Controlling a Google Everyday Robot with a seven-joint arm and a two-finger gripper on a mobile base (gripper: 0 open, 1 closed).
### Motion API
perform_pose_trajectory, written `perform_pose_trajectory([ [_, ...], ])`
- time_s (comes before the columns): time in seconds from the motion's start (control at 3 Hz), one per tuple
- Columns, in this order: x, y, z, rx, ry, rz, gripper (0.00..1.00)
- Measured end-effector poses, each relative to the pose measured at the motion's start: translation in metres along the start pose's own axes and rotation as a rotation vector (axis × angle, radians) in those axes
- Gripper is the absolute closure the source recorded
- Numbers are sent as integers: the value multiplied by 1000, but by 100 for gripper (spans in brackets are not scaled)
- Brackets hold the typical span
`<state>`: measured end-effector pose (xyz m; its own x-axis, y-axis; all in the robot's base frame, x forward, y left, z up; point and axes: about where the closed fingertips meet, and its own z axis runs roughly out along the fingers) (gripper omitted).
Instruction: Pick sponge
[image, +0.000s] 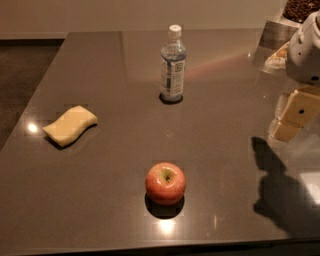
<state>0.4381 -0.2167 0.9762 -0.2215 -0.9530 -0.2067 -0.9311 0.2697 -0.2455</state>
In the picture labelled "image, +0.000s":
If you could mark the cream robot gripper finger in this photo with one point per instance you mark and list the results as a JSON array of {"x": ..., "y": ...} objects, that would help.
[{"x": 293, "y": 111}]

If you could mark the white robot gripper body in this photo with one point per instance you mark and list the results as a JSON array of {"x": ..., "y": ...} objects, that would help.
[{"x": 305, "y": 55}]

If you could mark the yellow wavy sponge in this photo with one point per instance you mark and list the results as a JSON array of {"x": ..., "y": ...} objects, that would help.
[{"x": 70, "y": 125}]

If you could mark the bowl of dark snacks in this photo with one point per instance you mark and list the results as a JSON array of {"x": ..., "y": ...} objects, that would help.
[{"x": 299, "y": 10}]

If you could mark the clear plastic water bottle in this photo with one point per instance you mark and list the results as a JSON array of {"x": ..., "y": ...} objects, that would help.
[{"x": 173, "y": 62}]

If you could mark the red apple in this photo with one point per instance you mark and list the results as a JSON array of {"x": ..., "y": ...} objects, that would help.
[{"x": 165, "y": 184}]

